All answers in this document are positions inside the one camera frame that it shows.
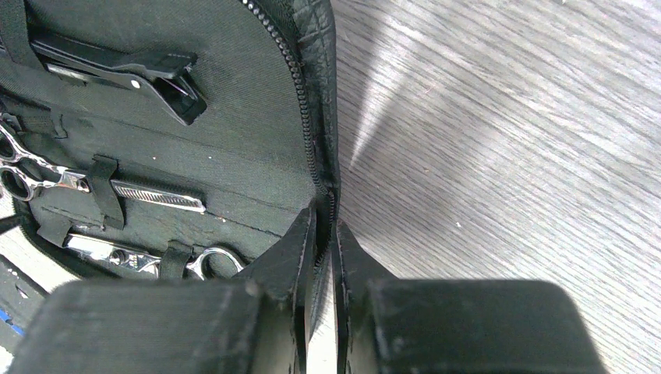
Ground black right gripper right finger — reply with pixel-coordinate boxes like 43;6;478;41
331;222;606;373

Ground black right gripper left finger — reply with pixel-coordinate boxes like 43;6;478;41
9;207;317;373

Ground silver thinning scissors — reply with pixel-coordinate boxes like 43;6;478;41
63;234;246;280

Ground black tool pouch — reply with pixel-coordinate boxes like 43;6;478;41
1;1;338;279

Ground black hair clip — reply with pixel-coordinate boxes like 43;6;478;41
30;34;207;126

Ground silver hair scissors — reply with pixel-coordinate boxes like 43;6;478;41
1;119;207;213

